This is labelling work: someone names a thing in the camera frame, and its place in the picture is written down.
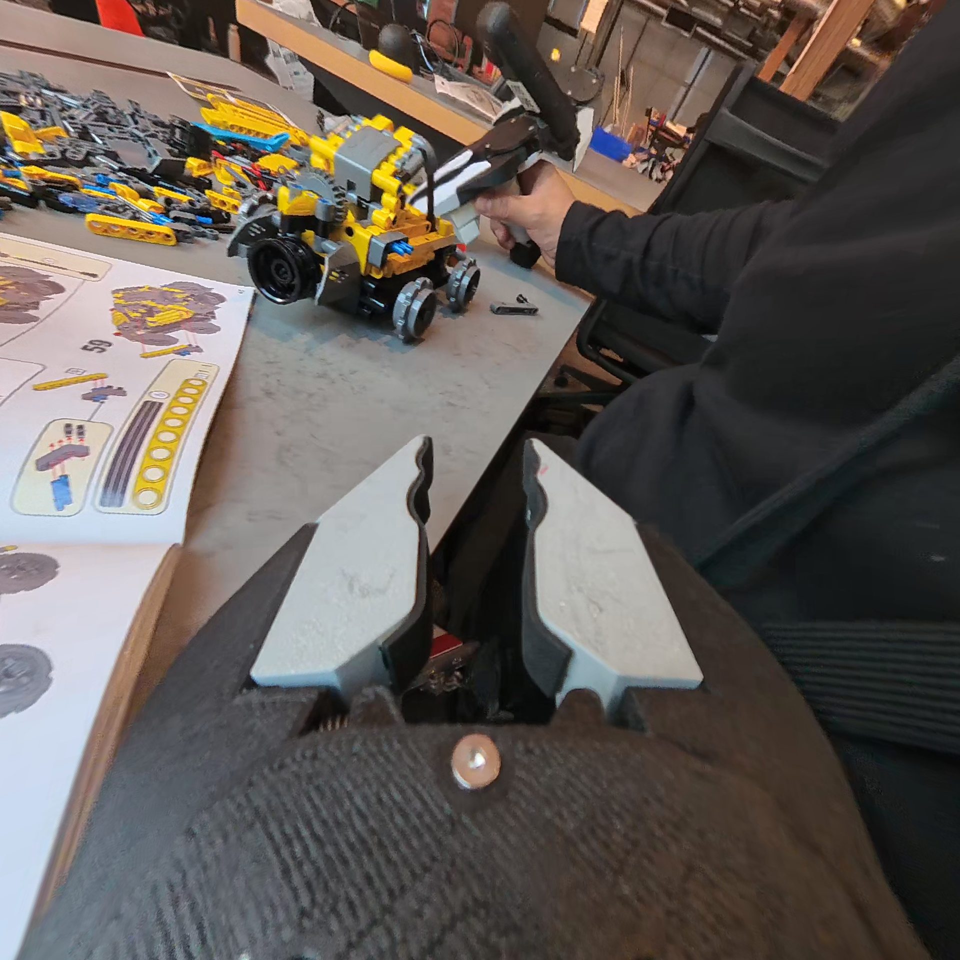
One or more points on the black dome-shaped device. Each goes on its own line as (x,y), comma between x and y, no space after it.
(397,41)

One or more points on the side desk with wooden edge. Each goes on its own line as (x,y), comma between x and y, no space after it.
(450,127)

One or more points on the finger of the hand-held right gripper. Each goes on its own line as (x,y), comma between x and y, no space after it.
(472,187)
(461,163)

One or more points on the black round base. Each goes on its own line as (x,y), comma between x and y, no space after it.
(581,82)

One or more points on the dark grey rack piece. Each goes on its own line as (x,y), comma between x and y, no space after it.
(514,307)

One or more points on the person's right hand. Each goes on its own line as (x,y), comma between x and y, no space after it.
(536,210)

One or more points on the blue storage bin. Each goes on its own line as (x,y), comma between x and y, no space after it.
(611,142)

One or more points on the black office chair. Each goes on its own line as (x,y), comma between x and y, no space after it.
(637,345)

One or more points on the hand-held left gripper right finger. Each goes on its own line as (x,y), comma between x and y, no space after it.
(600,592)

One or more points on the pile of mixed building pieces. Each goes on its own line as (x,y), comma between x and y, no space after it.
(135,195)

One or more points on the person's right forearm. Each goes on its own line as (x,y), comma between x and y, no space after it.
(645,247)

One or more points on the wooden post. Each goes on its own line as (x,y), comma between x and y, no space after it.
(825,45)

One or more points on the yellow toy vehicle model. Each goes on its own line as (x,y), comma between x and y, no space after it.
(360,225)

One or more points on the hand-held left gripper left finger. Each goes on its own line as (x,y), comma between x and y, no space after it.
(352,592)

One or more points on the pile of grey track links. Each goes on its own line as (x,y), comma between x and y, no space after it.
(90,120)

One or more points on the white paper sheets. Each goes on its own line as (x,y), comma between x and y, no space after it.
(465,97)

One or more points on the blue brick separator tool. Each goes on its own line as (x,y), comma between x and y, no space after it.
(247,139)

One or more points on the instruction booklet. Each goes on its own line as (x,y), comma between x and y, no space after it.
(75,450)

